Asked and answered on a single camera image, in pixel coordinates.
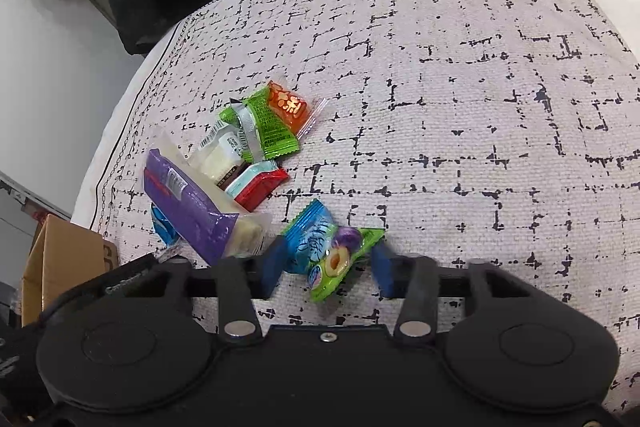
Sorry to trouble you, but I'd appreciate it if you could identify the patterned bed blanket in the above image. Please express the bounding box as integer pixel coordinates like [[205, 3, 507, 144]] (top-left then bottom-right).
[[90, 0, 640, 418]]

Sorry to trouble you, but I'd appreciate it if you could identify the orange clear snack packet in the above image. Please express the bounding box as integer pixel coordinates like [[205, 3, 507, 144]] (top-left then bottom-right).
[[265, 79, 330, 138]]

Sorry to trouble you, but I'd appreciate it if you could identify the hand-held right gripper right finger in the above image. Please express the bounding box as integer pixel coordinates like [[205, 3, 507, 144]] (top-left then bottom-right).
[[370, 239, 538, 347]]

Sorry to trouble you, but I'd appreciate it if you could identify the large green snack packet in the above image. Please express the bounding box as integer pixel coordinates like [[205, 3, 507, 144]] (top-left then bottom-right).
[[218, 87, 299, 161]]

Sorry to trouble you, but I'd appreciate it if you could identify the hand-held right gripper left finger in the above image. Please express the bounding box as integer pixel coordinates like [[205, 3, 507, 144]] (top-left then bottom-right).
[[150, 237, 291, 345]]

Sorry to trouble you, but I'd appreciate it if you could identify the brown cardboard box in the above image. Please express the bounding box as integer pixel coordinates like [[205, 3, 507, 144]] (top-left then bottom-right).
[[20, 213, 120, 328]]

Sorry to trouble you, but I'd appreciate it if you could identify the red teal snack packet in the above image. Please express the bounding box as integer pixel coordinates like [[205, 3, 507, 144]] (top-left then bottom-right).
[[224, 159, 291, 212]]

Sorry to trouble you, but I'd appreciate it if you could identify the clear white snack packet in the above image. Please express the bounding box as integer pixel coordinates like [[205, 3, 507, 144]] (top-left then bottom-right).
[[189, 117, 246, 192]]

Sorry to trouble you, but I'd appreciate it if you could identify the blue green plum candy packet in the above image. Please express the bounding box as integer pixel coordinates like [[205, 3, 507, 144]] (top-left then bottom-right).
[[282, 199, 386, 304]]

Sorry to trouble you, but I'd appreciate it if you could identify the purple snack packet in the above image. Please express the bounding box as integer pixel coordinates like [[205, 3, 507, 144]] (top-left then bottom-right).
[[143, 132, 273, 268]]

